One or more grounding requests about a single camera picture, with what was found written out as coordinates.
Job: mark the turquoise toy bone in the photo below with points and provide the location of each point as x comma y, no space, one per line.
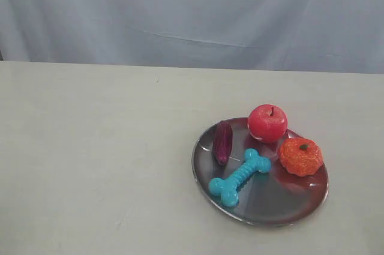
227,189

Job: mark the purple toy eggplant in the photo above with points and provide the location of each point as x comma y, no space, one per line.
222,144

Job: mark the red toy apple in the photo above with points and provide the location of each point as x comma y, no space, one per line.
267,123

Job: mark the orange toy pumpkin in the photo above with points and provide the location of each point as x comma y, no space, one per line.
300,156

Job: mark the round stainless steel plate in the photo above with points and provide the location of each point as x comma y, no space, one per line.
277,198

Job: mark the light blue backdrop cloth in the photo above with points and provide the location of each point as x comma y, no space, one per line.
297,35

